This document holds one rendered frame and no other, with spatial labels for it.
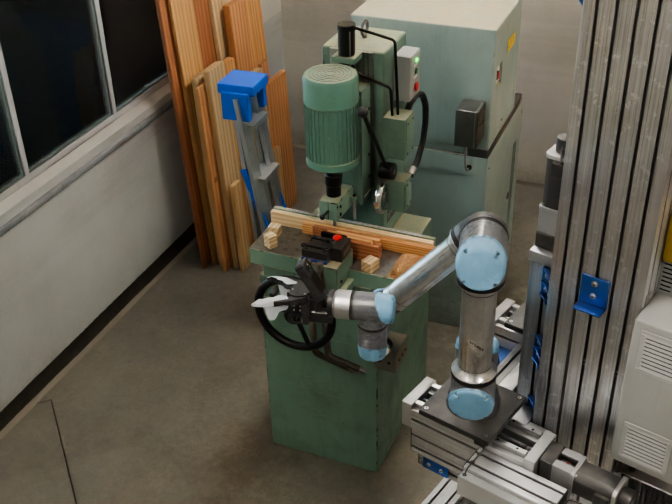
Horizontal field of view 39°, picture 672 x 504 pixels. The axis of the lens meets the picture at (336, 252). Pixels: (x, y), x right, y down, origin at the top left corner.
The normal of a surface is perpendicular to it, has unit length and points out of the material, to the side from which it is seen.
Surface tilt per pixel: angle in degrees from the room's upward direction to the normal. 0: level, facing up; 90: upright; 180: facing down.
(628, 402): 90
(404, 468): 0
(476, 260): 83
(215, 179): 87
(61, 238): 90
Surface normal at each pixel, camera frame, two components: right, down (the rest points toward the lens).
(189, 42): 0.92, 0.14
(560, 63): -0.38, 0.51
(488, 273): -0.20, 0.42
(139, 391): -0.02, -0.84
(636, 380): -0.61, 0.44
